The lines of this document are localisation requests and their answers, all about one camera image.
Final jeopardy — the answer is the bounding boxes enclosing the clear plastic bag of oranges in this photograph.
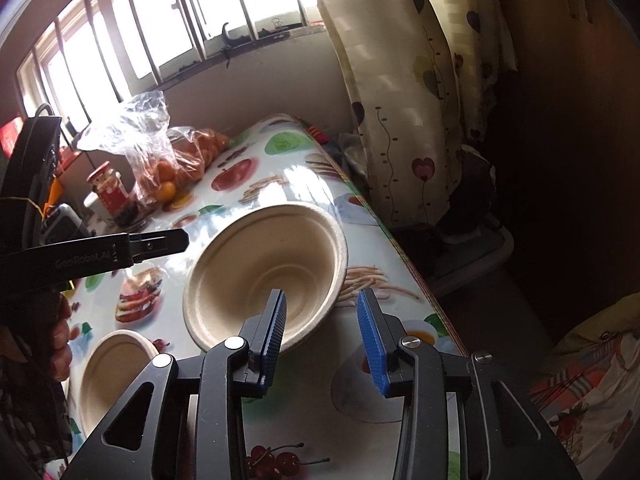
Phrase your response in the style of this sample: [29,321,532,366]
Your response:
[77,91,232,207]

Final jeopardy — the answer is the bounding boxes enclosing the brown wooden cabinet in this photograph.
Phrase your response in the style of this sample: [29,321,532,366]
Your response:
[487,0,640,343]

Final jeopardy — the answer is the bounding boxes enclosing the person's left hand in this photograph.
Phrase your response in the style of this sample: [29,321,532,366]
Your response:
[49,294,74,382]

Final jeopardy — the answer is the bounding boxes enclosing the beige paper bowl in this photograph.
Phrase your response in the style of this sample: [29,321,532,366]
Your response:
[182,203,349,354]
[77,330,161,438]

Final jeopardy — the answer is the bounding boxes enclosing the printed blanket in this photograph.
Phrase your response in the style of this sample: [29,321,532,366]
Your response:
[529,292,640,467]

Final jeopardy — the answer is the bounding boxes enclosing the glass jar with red label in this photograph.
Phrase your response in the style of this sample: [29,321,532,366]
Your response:
[87,161,140,228]

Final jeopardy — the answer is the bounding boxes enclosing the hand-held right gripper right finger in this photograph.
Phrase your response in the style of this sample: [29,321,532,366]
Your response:
[356,287,583,480]

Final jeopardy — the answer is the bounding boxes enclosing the black window hook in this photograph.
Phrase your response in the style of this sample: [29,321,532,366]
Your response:
[218,22,240,68]

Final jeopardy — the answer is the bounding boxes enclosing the person's left forearm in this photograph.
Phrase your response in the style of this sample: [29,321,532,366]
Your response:
[0,327,75,467]

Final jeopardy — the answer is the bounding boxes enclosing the cream heart-print curtain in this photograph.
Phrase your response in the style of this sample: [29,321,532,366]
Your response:
[305,0,518,231]

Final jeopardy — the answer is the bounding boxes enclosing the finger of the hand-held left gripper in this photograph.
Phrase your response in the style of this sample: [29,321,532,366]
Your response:
[112,229,190,266]

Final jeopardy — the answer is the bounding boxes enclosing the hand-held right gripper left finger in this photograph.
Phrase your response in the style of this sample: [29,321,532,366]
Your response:
[72,287,288,480]

